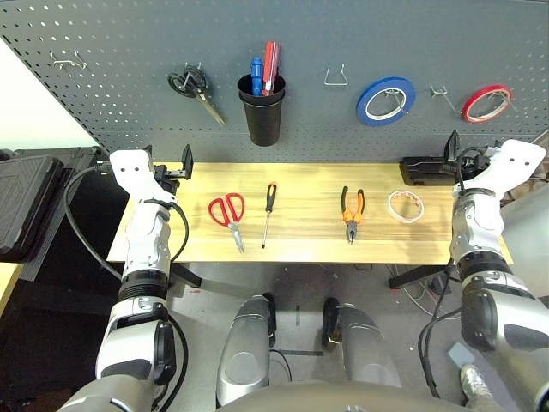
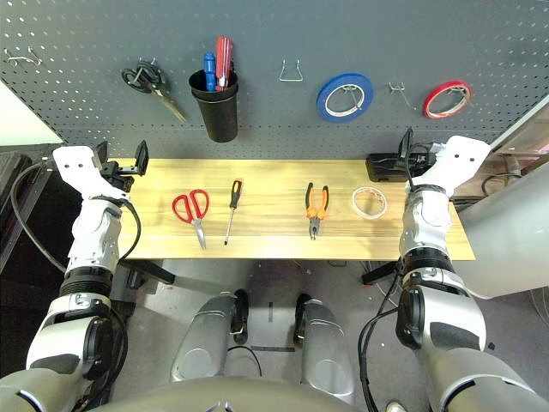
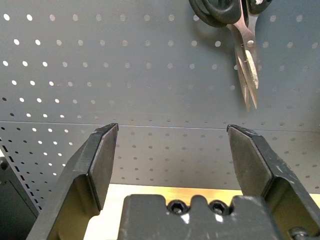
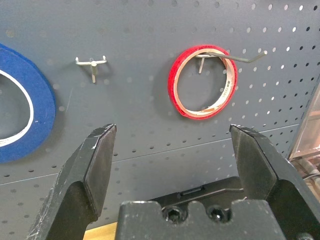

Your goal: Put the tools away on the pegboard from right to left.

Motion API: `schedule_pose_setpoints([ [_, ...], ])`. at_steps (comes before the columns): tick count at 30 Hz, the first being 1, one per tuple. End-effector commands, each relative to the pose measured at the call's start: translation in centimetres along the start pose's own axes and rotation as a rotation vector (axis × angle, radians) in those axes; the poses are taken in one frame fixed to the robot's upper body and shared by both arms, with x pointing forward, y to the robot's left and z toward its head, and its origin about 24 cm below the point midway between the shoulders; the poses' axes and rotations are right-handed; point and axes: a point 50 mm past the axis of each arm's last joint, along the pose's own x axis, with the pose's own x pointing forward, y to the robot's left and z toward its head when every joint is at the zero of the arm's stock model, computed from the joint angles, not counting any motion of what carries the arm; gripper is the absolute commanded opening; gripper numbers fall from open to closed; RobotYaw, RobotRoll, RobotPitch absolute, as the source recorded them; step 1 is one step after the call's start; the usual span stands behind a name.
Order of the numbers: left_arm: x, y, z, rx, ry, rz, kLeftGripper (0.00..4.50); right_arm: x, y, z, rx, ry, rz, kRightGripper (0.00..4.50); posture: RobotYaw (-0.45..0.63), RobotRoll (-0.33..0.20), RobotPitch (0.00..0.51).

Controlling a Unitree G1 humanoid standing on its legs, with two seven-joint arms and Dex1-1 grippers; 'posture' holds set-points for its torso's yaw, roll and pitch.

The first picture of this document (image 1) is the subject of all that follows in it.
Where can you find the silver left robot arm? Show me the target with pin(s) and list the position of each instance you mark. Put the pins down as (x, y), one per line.
(146, 240)

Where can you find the light wooden side table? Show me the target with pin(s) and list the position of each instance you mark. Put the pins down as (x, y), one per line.
(7, 287)

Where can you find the grey metal pegboard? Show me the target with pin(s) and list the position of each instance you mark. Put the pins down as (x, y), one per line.
(128, 43)

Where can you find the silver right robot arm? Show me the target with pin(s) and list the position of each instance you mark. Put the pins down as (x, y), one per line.
(476, 223)

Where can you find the black orange screwdriver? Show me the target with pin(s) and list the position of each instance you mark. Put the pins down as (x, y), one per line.
(270, 199)

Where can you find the short black floor tape strip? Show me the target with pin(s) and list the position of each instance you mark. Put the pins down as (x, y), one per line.
(297, 315)

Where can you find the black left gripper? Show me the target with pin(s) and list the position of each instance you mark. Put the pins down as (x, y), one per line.
(165, 176)

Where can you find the silver robot leg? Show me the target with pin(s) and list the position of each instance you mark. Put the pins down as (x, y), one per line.
(246, 343)
(364, 343)

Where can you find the blue tape roll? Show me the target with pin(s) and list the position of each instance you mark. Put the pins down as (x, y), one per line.
(363, 107)

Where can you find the long black floor tape strip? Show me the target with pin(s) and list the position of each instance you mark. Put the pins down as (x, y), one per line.
(300, 353)

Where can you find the white tape roll red print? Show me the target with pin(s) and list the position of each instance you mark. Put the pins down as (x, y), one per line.
(403, 219)

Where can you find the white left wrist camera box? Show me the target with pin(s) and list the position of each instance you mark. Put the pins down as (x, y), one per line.
(133, 171)

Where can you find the black table leg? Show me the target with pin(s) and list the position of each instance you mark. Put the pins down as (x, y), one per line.
(186, 275)
(416, 276)

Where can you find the silver left robot leg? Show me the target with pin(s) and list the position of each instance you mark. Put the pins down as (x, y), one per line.
(246, 343)

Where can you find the black plastic tool case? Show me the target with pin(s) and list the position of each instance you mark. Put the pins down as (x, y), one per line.
(25, 206)

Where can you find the orange black pliers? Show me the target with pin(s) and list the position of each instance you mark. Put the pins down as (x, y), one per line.
(351, 225)

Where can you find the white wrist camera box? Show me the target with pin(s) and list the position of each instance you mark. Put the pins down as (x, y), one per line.
(133, 171)
(510, 167)

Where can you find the silver right robot leg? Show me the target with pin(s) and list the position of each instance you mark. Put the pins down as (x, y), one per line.
(364, 343)

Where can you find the small grey floor box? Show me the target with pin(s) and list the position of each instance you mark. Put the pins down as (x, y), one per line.
(461, 355)

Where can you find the silver robot torso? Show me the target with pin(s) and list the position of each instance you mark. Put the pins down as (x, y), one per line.
(326, 399)

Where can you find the person's grey shoe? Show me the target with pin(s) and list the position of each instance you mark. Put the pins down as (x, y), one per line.
(474, 386)

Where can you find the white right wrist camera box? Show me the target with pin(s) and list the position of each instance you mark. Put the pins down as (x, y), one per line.
(510, 167)

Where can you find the black plastic cup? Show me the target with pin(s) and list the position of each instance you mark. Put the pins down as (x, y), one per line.
(262, 120)

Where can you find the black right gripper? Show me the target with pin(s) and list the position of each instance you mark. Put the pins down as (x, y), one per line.
(472, 165)

